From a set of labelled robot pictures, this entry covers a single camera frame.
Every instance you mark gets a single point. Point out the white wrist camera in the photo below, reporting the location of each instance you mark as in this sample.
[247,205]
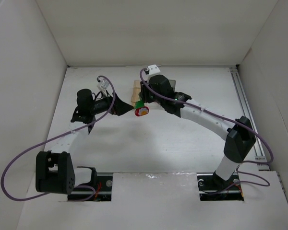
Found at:
[152,70]
[102,84]

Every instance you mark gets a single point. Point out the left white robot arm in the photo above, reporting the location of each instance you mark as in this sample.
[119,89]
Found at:
[56,171]

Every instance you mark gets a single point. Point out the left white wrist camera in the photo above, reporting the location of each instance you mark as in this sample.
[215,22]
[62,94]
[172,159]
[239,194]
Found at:
[102,84]

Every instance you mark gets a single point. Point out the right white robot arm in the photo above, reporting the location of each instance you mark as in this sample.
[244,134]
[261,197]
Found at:
[239,139]

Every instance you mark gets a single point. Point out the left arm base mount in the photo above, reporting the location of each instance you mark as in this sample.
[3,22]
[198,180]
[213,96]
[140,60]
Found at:
[100,192]

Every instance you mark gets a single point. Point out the grey transparent bin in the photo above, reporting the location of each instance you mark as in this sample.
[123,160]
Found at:
[173,84]

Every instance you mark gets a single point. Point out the amber transparent bin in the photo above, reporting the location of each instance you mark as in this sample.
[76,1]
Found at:
[135,93]

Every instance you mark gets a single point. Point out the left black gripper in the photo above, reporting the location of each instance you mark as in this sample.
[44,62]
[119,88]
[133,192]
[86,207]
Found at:
[113,103]

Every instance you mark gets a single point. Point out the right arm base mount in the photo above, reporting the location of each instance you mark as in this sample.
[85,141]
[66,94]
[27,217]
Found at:
[211,189]

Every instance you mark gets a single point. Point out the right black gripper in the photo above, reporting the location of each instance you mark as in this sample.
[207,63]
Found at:
[143,92]

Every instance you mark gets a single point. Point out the aluminium rail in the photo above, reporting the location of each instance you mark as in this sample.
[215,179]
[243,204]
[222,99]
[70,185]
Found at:
[261,144]

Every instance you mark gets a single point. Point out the red flower lego piece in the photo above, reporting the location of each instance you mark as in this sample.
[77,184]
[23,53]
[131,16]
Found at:
[141,111]

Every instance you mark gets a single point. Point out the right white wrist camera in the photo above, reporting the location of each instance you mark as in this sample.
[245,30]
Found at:
[152,70]

